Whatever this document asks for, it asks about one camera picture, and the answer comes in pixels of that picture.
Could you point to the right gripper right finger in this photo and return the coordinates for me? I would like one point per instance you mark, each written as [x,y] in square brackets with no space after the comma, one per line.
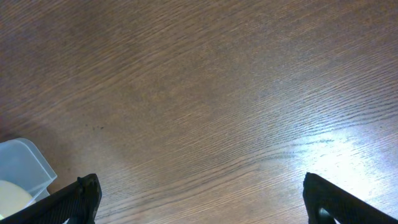
[327,203]

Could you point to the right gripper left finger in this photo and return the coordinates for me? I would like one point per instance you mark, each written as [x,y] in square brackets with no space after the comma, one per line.
[76,203]

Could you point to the yellow bowl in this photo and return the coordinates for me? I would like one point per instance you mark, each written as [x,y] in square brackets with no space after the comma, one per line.
[13,199]

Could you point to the clear plastic storage bin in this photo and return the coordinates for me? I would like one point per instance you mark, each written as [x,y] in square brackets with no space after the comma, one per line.
[23,164]

